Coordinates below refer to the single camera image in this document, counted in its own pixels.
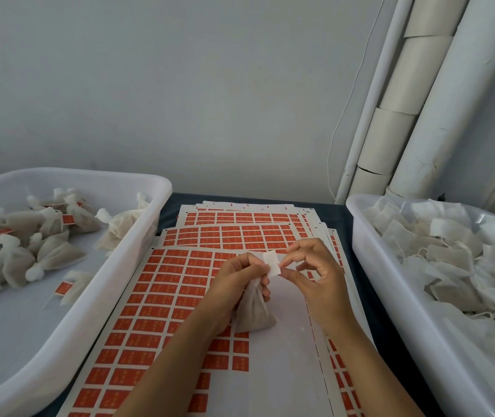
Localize beige cardboard tube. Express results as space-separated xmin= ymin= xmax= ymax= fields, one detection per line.
xmin=346 ymin=167 xmax=394 ymax=198
xmin=356 ymin=107 xmax=418 ymax=176
xmin=404 ymin=0 xmax=472 ymax=39
xmin=379 ymin=34 xmax=455 ymax=116

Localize person's right hand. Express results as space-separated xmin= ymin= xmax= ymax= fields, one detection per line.
xmin=278 ymin=237 xmax=356 ymax=334

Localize pile of tied filled sachets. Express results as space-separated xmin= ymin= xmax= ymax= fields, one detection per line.
xmin=0 ymin=188 xmax=151 ymax=307

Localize person's left hand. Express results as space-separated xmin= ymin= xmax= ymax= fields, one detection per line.
xmin=199 ymin=253 xmax=272 ymax=340

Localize thick white wrapped pipe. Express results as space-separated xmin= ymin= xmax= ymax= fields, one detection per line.
xmin=386 ymin=0 xmax=495 ymax=200

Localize stack of orange sticker sheets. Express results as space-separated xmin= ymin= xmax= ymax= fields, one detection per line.
xmin=58 ymin=201 xmax=379 ymax=417

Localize white mesh sachet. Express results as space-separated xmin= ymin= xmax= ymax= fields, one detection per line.
xmin=232 ymin=253 xmax=277 ymax=335

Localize dark blue table cover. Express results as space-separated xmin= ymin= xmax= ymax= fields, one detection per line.
xmin=35 ymin=193 xmax=446 ymax=417

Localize thin white cable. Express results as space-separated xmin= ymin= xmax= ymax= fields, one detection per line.
xmin=326 ymin=0 xmax=388 ymax=201

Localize white plastic bin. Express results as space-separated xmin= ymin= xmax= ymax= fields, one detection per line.
xmin=0 ymin=168 xmax=173 ymax=417
xmin=346 ymin=194 xmax=495 ymax=417

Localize small white paper tag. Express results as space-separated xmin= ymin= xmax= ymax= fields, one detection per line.
xmin=262 ymin=251 xmax=283 ymax=279

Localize thin white pipe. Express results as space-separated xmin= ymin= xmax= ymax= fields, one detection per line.
xmin=335 ymin=0 xmax=416 ymax=205

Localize person's right forearm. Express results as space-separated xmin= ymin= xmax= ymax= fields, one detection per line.
xmin=317 ymin=316 xmax=426 ymax=417

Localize pile of empty white sachets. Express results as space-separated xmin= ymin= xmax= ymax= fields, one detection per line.
xmin=362 ymin=196 xmax=495 ymax=389

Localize person's left forearm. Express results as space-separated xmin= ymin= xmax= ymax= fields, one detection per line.
xmin=112 ymin=310 xmax=232 ymax=417

